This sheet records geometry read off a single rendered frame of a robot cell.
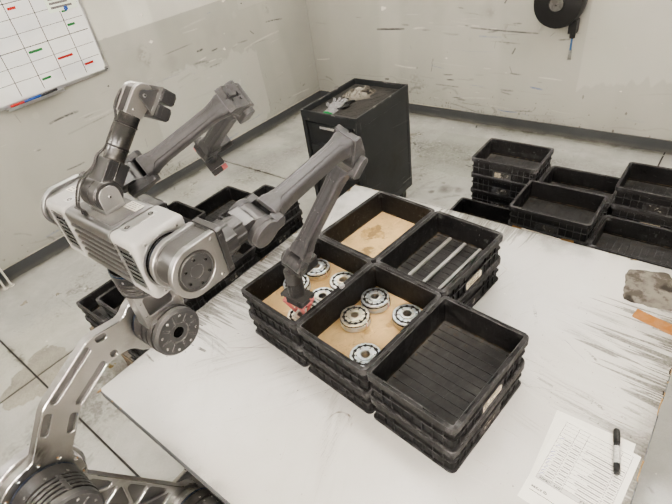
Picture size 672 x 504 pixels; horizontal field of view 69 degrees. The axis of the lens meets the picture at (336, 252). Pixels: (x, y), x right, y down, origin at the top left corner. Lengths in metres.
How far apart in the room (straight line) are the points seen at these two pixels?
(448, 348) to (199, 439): 0.85
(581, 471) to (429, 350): 0.52
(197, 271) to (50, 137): 3.26
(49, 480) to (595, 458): 1.43
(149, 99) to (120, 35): 3.23
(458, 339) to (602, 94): 3.28
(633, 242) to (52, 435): 2.62
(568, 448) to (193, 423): 1.15
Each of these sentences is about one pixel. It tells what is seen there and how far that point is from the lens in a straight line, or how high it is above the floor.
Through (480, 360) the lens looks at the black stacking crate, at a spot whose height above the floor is 0.83.
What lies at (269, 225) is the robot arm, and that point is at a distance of 1.13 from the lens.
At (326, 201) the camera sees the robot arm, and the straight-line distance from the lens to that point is 1.42.
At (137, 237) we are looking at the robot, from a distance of 1.07.
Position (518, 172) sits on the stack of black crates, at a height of 0.55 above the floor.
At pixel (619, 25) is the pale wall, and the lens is 4.44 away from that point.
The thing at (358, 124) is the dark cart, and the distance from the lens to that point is 3.03.
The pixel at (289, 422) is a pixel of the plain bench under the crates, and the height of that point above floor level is 0.70.
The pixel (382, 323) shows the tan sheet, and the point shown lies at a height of 0.83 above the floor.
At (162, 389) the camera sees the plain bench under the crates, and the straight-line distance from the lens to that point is 1.90.
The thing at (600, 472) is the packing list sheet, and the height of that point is 0.70.
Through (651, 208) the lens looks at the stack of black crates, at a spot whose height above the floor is 0.51.
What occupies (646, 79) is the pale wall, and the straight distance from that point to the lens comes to 4.51.
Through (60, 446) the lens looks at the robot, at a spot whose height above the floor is 0.98.
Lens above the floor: 2.05
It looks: 37 degrees down
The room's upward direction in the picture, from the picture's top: 10 degrees counter-clockwise
